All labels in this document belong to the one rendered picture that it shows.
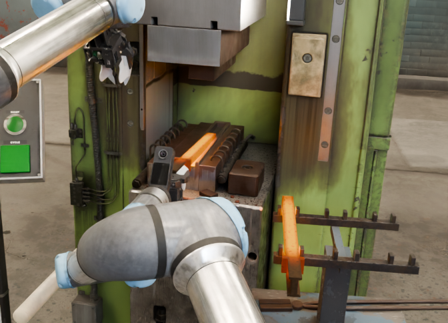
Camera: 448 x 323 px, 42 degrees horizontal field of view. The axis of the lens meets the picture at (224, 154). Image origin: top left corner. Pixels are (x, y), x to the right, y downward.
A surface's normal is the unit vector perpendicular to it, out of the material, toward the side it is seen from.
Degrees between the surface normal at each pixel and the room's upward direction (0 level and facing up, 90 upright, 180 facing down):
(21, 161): 60
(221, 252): 65
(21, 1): 90
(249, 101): 90
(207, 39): 90
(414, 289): 0
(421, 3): 89
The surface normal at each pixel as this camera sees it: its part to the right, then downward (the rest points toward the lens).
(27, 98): 0.21, -0.18
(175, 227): 0.29, -0.37
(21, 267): 0.04, -0.94
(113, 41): -0.07, -0.69
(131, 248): -0.11, -0.03
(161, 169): -0.14, -0.24
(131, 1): 0.90, 0.18
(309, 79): -0.22, 0.32
